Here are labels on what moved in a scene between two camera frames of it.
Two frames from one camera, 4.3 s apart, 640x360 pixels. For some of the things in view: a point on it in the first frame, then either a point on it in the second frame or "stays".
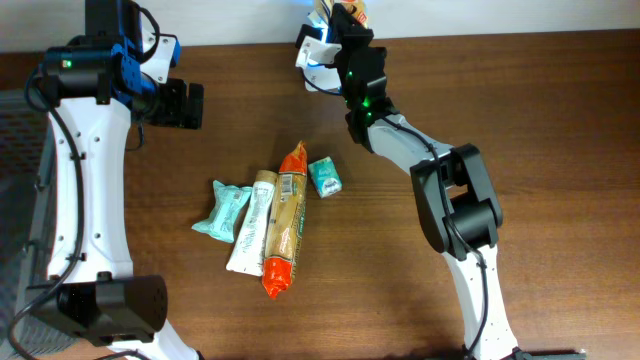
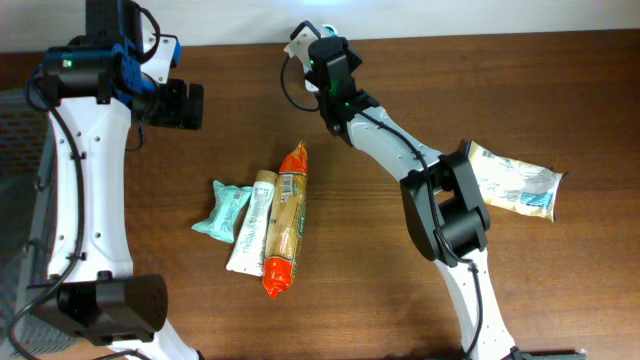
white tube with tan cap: (248, 252) stays
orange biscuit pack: (285, 222) stays
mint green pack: (220, 222) stays
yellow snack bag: (323, 10) -> (512, 185)
